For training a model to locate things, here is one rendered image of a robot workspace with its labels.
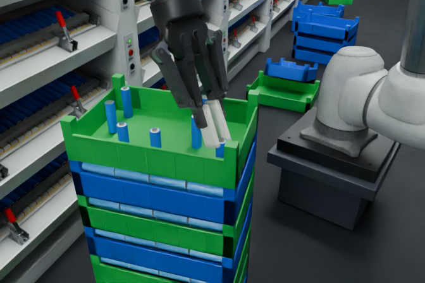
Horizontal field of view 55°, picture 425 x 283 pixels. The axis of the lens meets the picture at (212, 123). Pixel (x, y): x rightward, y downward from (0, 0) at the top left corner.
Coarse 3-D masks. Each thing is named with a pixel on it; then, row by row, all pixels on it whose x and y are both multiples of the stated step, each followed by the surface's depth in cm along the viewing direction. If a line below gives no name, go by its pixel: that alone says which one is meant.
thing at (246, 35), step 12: (252, 12) 237; (240, 24) 224; (252, 24) 230; (264, 24) 238; (228, 36) 206; (240, 36) 214; (252, 36) 220; (228, 48) 201; (240, 48) 205; (228, 60) 192
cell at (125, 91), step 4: (124, 88) 80; (128, 88) 80; (124, 92) 80; (128, 92) 80; (124, 96) 80; (128, 96) 80; (124, 100) 81; (128, 100) 81; (124, 104) 81; (128, 104) 81; (124, 108) 82; (128, 108) 82; (124, 112) 82; (128, 112) 82; (132, 112) 83; (124, 116) 83; (128, 116) 83
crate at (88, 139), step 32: (160, 96) 83; (256, 96) 75; (64, 128) 68; (96, 128) 78; (128, 128) 79; (160, 128) 79; (256, 128) 79; (96, 160) 69; (128, 160) 67; (160, 160) 65; (192, 160) 64; (224, 160) 62
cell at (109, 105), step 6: (108, 102) 75; (108, 108) 75; (114, 108) 75; (108, 114) 75; (114, 114) 76; (108, 120) 76; (114, 120) 76; (108, 126) 77; (114, 126) 77; (114, 132) 77
